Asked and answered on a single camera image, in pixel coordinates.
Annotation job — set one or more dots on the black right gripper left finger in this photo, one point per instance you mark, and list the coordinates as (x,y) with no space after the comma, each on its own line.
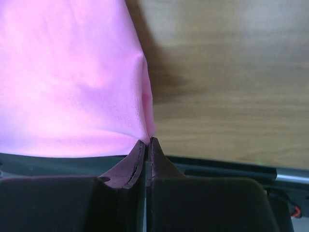
(103,194)

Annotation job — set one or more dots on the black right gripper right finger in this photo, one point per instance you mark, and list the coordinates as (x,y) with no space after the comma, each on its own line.
(177,203)

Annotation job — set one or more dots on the light pink t shirt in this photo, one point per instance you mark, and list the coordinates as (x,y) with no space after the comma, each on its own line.
(74,80)

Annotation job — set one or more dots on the aluminium frame rail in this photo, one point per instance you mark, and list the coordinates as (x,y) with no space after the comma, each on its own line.
(292,175)

